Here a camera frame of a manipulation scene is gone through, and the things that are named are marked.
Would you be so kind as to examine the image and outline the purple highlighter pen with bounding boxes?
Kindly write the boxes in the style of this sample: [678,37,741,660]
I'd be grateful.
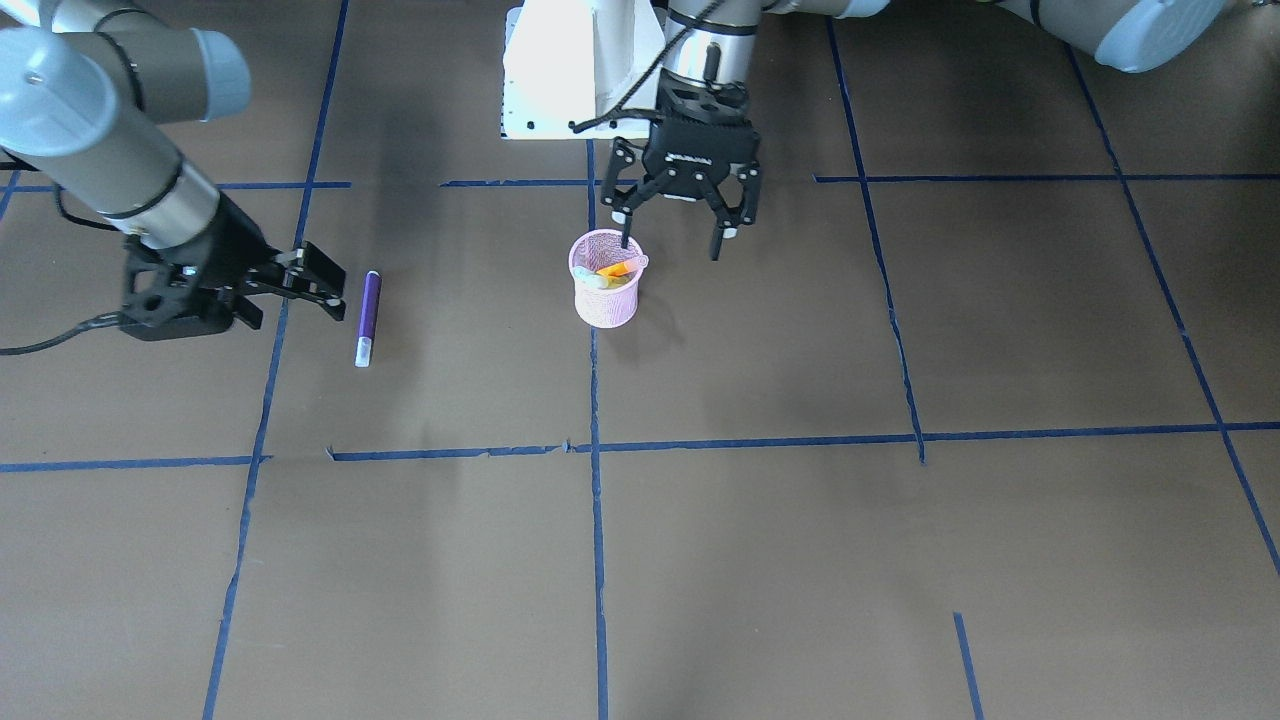
[353,270,381,368]

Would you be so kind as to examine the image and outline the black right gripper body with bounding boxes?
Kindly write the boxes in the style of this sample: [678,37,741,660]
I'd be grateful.
[120,195,280,342]

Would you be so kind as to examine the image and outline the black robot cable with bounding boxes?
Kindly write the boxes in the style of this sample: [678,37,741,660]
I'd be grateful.
[568,0,721,135]

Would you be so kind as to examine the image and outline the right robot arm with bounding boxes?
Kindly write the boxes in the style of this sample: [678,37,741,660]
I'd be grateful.
[1,1,347,342]

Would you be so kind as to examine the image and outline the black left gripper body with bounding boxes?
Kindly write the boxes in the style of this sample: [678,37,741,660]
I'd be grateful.
[643,79,762,201]

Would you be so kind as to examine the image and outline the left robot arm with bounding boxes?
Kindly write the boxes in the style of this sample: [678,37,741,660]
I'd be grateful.
[599,1,1228,259]

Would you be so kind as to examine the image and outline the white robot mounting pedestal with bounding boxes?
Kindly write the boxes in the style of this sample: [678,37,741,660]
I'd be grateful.
[500,1,666,141]

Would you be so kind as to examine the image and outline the pink mesh pen holder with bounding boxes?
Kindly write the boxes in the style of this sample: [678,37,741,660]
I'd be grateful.
[567,229,649,329]

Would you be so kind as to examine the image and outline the yellow highlighter pen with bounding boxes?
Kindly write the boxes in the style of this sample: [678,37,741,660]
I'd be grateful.
[570,266,634,291]

